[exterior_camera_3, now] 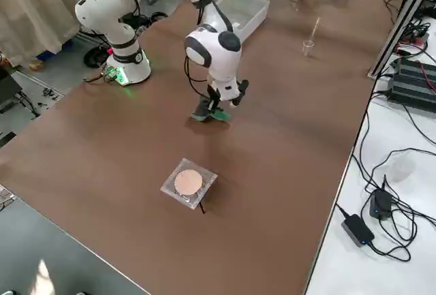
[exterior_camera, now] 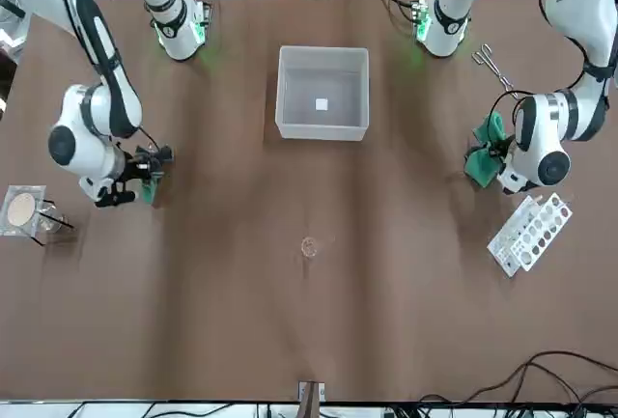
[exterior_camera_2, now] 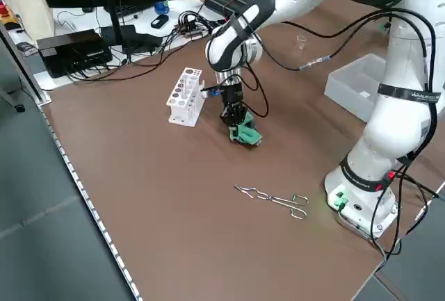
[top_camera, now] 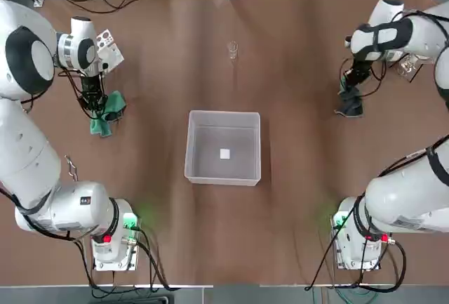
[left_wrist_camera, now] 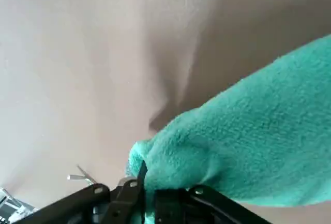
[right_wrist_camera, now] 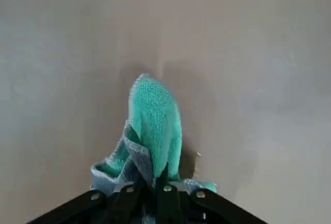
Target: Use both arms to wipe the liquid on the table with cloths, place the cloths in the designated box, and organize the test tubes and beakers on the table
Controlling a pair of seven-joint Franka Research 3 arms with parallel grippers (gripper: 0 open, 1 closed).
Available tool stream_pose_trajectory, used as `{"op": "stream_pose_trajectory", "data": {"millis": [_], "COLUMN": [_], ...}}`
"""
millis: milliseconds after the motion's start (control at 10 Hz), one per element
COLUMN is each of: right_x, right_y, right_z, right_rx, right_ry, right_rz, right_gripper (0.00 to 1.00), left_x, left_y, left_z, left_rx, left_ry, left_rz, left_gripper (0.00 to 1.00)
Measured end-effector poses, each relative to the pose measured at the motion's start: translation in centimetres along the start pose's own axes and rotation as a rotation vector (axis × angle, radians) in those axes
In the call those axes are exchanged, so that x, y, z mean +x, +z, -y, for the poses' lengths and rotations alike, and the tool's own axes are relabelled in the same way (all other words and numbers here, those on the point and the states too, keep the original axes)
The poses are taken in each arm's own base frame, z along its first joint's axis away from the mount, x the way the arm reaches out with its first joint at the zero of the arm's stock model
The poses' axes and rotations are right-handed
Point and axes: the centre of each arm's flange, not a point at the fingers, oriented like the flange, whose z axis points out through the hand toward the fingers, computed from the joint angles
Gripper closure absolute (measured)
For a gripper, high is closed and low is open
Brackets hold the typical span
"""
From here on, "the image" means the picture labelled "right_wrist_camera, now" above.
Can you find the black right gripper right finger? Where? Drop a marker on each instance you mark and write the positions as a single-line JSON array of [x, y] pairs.
[[168, 206]]

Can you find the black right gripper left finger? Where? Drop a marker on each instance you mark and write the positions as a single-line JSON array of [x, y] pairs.
[[124, 208]]

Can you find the grey and green cloth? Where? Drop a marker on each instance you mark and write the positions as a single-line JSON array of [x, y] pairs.
[[155, 120]]

